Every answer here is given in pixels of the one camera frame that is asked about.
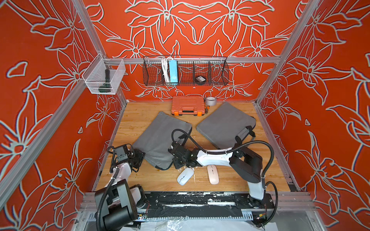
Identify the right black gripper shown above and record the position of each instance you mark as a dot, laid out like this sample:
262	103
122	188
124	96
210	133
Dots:
176	158

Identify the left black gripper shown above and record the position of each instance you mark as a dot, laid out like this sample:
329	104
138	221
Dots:
138	155

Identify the grey laptop bag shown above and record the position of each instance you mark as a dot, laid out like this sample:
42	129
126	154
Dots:
227	126
157	139

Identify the pink computer mouse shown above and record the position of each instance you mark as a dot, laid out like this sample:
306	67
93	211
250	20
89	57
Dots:
213	174

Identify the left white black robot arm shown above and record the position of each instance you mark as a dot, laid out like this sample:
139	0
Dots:
117	202

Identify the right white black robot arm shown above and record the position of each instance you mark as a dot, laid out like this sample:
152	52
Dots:
244	161

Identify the white computer mouse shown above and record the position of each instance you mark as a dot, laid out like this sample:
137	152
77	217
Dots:
185	176

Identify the orange tool case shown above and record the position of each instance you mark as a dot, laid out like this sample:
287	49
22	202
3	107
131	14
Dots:
188	105

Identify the dark green flashlight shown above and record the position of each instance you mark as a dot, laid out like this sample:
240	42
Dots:
106	87

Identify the small black square device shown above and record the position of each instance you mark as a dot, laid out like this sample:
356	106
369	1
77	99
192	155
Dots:
200	80

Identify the light blue power bank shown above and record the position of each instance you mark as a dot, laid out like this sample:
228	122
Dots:
173	72

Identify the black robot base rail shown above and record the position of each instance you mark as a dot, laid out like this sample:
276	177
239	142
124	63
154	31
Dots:
209	205

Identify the grey duct tape roll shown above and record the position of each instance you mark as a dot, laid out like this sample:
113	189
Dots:
210	101

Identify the clear acrylic wall box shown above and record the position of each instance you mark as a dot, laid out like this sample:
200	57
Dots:
94	75

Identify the black wire wall basket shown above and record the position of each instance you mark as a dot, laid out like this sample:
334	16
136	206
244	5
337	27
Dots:
214	68

